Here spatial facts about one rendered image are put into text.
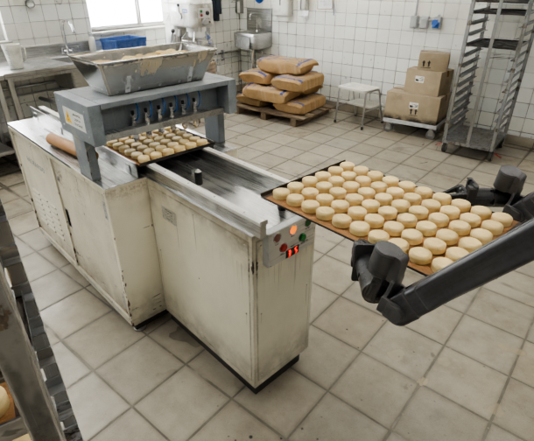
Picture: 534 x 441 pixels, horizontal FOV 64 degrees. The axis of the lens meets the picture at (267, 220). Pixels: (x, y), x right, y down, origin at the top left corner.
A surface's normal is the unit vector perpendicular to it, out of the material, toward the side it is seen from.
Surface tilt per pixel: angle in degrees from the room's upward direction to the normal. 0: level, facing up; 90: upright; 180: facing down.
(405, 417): 0
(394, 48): 90
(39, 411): 90
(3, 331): 90
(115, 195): 90
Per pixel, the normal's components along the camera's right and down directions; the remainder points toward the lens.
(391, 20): -0.64, 0.38
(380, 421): 0.00, -0.87
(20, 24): 0.77, 0.32
